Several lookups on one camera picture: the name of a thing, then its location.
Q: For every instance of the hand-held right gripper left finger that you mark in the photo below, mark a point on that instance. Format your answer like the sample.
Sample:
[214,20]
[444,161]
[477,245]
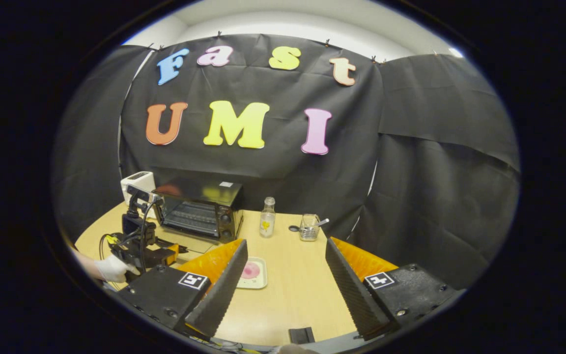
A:
[221,290]

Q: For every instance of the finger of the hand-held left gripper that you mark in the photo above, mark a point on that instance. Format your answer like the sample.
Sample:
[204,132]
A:
[165,258]

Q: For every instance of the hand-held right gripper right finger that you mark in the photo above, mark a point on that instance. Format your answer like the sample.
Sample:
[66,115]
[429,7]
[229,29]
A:
[354,295]

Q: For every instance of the pink ham slice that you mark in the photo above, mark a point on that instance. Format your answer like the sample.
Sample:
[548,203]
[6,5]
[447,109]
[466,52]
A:
[252,270]

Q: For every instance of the cream square plate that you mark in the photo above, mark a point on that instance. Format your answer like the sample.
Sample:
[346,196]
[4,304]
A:
[258,282]

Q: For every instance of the black electric oven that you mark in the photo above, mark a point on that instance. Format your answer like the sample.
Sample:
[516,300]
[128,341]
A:
[199,191]

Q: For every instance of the white toaster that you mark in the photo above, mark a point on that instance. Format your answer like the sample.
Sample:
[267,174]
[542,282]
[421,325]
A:
[133,179]

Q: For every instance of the small black block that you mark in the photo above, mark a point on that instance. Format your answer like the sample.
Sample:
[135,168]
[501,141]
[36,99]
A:
[301,335]

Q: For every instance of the ribbed glass holder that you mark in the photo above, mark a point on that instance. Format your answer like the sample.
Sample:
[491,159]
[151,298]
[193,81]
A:
[308,231]

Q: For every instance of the clear plastic bottle yellow label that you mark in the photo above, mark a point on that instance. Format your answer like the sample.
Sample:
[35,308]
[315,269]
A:
[267,223]

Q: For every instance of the small black round coaster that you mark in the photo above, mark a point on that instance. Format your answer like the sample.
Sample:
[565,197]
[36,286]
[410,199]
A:
[294,228]

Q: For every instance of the black backdrop cloth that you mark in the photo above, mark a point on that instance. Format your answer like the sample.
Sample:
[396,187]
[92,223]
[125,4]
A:
[410,172]

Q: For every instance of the ceiling light panel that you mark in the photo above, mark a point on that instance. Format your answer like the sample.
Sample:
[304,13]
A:
[455,52]

